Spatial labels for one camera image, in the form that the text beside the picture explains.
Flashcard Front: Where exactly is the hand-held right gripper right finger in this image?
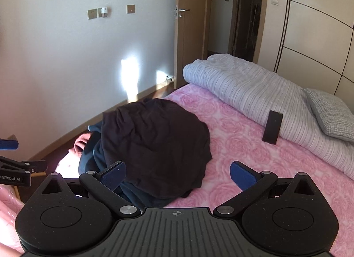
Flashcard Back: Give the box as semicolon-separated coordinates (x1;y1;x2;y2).
216;161;318;217

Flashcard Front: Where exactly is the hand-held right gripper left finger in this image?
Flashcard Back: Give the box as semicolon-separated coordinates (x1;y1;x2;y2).
41;161;141;218

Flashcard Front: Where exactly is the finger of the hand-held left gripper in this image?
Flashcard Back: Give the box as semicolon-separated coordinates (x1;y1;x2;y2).
0;139;19;151
0;156;48;175

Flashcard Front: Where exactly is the dark brown shirt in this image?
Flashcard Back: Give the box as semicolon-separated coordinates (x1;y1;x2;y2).
101;98;213;199

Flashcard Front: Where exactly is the dark navy garment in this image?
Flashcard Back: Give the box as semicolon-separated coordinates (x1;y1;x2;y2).
78;124;173;208

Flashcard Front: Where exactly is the pink rose blanket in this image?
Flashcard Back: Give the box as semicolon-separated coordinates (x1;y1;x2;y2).
55;83;354;257

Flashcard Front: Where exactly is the pink dotted cloth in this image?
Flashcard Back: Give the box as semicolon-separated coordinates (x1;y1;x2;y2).
0;185;27;253

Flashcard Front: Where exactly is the pink garment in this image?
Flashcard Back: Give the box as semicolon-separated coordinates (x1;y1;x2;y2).
68;134;94;160

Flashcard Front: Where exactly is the wooden baseboard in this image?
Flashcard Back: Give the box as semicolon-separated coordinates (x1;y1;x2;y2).
28;83;175;163

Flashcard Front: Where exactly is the black smartphone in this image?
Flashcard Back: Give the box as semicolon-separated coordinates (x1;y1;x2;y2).
262;110;283;145

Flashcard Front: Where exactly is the striped grey quilt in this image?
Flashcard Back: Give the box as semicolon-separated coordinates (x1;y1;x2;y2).
183;54;354;180

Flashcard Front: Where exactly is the grey checked pillow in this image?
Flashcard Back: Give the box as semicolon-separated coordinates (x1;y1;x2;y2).
304;88;354;143

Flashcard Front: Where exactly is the wooden door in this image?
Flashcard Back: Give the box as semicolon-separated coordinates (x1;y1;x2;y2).
174;0;214;89

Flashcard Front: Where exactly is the cream wardrobe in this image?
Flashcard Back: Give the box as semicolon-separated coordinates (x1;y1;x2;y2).
257;0;354;97

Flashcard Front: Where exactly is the wooden door frame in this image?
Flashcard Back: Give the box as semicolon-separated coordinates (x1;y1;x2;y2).
203;0;270;65

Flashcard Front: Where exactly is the metal door handle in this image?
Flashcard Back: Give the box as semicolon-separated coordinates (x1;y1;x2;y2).
175;5;191;18

